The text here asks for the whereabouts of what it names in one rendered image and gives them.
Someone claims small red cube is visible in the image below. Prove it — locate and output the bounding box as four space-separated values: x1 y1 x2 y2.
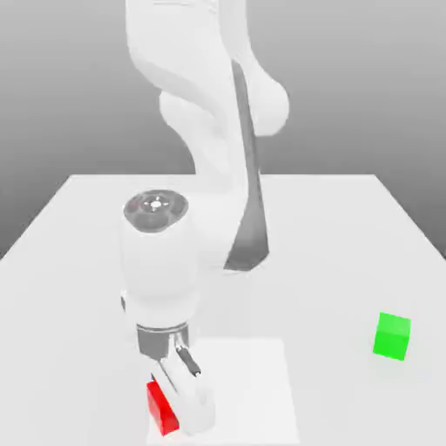
145 380 181 437

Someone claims small green cube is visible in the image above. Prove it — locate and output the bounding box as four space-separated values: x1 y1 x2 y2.
372 312 412 362

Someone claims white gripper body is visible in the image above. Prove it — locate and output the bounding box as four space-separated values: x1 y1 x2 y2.
150 355 216 437

